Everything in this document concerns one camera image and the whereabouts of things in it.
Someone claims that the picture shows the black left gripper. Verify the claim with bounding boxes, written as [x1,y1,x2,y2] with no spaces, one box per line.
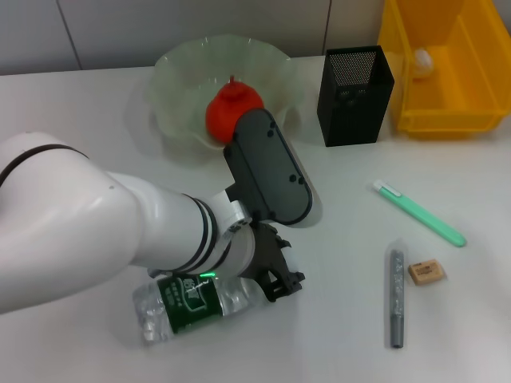
[242,221,307,303]

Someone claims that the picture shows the yellow plastic storage bin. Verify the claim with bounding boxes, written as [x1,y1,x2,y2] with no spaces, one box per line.
[377,0,511,140]

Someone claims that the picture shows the mint green pen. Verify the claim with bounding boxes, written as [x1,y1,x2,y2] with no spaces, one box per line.
[373,179,467,248]

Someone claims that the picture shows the white paper ball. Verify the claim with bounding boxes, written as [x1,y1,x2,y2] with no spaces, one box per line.
[413,47,435,80]

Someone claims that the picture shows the translucent green wavy fruit plate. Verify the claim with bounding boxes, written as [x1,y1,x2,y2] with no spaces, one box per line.
[143,34,304,152]

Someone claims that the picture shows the black mesh pen holder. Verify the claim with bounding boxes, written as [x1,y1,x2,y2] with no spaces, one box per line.
[317,45,396,148]

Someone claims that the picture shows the beige eraser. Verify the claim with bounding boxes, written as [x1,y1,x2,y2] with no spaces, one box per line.
[407,259,447,286]

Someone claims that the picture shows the clear water bottle green label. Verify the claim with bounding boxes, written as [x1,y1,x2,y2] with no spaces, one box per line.
[133,269,272,348]

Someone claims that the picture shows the grey marker pen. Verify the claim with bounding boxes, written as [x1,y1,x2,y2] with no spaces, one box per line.
[385,249,407,350]

